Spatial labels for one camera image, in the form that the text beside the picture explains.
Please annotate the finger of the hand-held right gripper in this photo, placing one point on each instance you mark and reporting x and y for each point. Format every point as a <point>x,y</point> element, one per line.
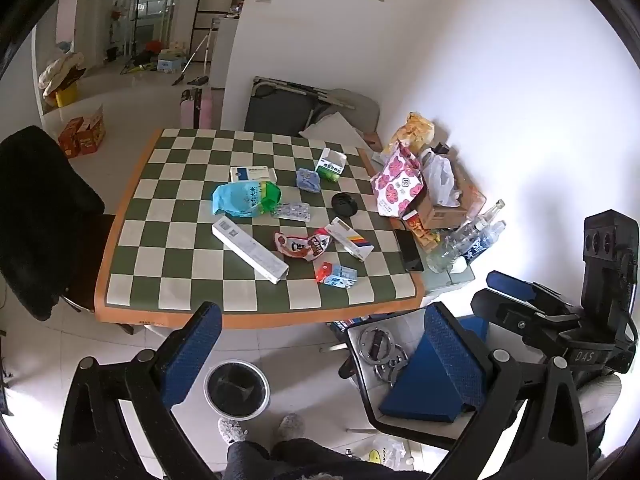
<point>515,317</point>
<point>512,282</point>

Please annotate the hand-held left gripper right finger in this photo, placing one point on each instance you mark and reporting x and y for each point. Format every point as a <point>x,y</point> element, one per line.
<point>450,355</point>

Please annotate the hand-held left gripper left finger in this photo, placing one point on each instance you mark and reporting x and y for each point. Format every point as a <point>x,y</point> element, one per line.
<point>192,355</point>

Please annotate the round black trash bin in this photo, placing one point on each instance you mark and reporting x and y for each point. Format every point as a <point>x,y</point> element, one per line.
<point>236,390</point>

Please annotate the white medicine box blue patch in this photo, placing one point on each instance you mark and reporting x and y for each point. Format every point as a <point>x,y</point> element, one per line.
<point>252,174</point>

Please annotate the person's right forearm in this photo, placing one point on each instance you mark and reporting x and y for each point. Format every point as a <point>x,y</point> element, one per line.
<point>597,400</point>

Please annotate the plastic bottle with blue label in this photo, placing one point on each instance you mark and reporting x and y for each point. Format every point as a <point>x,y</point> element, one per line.
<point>484,242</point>

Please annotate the blue flat box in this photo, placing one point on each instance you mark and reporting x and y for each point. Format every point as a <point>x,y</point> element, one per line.
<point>420,395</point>

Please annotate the clear plastic bottles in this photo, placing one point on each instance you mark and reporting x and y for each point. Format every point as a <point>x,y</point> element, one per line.
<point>462,240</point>

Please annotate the grey fuzzy slipper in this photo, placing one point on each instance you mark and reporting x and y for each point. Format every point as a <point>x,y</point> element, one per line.
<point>231,430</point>
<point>291,426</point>

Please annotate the brown cardboard box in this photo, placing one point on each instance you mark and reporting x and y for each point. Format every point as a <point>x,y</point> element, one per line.
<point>442,212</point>

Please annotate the red yellow snack packet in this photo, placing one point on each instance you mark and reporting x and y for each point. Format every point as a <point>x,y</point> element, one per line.
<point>419,230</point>

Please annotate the black phone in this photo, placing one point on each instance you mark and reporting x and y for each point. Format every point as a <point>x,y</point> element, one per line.
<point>409,250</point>

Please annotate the green white checkered table mat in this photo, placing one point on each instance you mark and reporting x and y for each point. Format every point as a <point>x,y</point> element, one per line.
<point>165,240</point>

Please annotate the long white box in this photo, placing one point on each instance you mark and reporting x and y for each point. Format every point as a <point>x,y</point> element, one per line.
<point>250,250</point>

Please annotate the white bag with yellow print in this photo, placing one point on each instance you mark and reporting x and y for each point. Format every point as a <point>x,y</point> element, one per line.
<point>381,455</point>

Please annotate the white plastic bag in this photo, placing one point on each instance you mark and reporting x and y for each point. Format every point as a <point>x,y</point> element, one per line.
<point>442,175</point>

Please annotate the red blue small milk carton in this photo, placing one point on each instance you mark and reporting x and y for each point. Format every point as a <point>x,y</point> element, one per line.
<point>335,274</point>

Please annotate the person's legs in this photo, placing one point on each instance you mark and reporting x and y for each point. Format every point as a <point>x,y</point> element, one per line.
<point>300,460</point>

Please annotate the pink floral tissue pack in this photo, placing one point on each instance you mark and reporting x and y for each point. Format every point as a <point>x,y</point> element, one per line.
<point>397,182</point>

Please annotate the red white snack wrapper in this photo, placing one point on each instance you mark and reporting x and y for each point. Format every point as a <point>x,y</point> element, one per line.
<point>300,246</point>

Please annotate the white box with coloured stripes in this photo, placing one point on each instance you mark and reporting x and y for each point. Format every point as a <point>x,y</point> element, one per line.
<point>350,238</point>

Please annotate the blue green snack bag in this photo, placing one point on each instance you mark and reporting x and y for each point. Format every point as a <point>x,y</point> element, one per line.
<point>242,200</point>

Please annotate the clear blister pack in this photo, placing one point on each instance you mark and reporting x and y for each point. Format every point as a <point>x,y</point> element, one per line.
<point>294,210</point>

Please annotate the yellow snack bag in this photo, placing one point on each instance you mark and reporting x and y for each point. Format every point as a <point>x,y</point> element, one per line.
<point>415,132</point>

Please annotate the black round lid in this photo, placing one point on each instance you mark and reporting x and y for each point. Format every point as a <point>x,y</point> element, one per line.
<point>344,203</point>

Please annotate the black office chair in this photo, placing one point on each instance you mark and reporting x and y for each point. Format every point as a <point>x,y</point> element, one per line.
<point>40,220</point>

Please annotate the blue crumpled packet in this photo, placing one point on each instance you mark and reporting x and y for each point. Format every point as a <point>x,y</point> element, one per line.
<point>307,180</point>

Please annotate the green white open carton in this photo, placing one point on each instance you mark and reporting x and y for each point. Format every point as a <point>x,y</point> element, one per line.
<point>331,164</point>

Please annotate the white board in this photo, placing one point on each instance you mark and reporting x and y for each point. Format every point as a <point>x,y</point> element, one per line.
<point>332,132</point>

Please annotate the grey cushioned chair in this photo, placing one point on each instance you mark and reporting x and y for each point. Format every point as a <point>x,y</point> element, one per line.
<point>352,107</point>

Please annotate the red cardboard box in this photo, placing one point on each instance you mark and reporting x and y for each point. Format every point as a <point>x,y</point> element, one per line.
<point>71,136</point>
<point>92,132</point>

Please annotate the pink suitcase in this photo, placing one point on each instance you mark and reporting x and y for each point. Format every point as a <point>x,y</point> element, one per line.
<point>197,102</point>

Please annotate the grey folding bed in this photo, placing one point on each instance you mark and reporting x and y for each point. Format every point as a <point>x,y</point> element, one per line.
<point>277,107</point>

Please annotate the yellow bin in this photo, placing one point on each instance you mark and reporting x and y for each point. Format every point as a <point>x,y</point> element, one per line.
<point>67,94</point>

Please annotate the pile of beige clothes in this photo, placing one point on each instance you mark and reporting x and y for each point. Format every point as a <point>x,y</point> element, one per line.
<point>61,71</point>

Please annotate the dark coat rack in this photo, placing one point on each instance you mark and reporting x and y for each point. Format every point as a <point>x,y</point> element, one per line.
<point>137,15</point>

